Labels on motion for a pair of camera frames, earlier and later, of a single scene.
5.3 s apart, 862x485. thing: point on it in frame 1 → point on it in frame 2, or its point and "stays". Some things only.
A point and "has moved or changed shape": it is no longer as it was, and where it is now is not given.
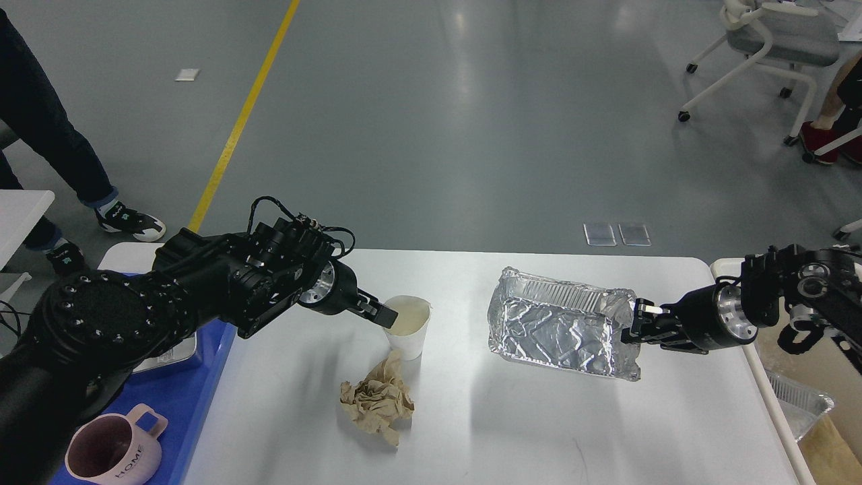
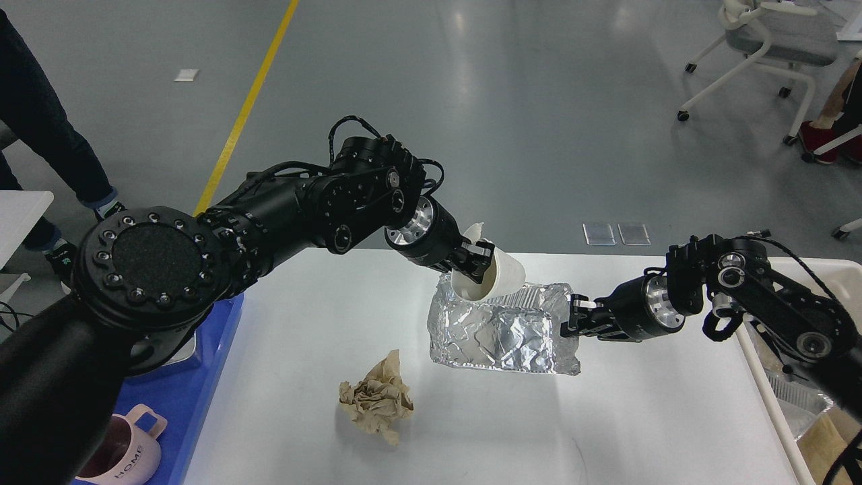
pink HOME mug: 117,448 stays
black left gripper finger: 369,306 → 481,253
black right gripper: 712,318 → 640,307
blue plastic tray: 182,396 stays
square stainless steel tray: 175,354 stays
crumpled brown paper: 380,401 stays
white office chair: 793,38 stays
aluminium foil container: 563,325 has moved or changed shape
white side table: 20,211 stays
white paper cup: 407,334 → 505,277
